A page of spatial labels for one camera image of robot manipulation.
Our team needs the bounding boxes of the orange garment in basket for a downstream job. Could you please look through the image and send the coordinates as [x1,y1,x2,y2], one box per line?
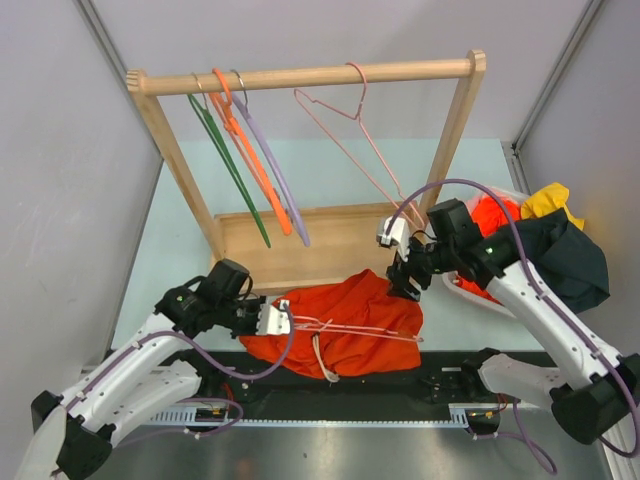
[458,194,521,303]

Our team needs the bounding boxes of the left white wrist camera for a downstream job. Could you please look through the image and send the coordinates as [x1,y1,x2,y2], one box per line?
[256,300,292,336]

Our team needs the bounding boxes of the orange hanger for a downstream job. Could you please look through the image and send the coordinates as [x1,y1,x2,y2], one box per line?
[209,68,293,235]

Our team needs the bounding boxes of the orange shorts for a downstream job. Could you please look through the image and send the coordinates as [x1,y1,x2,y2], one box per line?
[239,269,424,383]

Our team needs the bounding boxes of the purple hanger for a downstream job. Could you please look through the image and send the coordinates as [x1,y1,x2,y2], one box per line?
[232,69,311,247]

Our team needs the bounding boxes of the dark green garment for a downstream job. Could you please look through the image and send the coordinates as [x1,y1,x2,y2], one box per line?
[516,209,610,314]

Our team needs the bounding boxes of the white laundry basket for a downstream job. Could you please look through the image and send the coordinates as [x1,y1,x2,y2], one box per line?
[441,186,528,319]

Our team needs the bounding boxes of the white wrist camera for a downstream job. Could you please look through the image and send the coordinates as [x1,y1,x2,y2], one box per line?
[376,216,410,248]
[256,300,292,336]

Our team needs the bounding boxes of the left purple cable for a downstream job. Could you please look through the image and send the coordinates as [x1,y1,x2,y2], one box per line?
[64,301,297,451]

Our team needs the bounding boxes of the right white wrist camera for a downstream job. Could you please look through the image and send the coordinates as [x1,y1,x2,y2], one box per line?
[376,216,410,248]

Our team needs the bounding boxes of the white slotted cable duct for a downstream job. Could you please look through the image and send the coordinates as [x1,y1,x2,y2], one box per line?
[141,404,469,431]

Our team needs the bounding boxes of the yellow garment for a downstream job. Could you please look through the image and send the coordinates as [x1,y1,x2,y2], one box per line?
[520,182,585,231]

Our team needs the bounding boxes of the green hanger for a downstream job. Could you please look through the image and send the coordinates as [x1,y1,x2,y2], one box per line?
[187,94,272,248]

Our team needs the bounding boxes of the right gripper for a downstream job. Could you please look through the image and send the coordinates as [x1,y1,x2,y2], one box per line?
[386,233,456,302]

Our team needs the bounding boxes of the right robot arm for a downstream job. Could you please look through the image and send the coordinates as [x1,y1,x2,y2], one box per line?
[377,199,639,445]

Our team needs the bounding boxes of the pink wire hanger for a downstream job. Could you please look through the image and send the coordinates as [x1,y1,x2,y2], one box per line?
[292,61,426,229]
[294,316,424,344]

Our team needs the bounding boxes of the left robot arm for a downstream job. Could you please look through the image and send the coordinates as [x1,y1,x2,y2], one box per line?
[16,259,293,479]

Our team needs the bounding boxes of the wooden clothes rack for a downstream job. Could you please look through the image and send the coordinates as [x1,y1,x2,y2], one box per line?
[126,50,487,294]

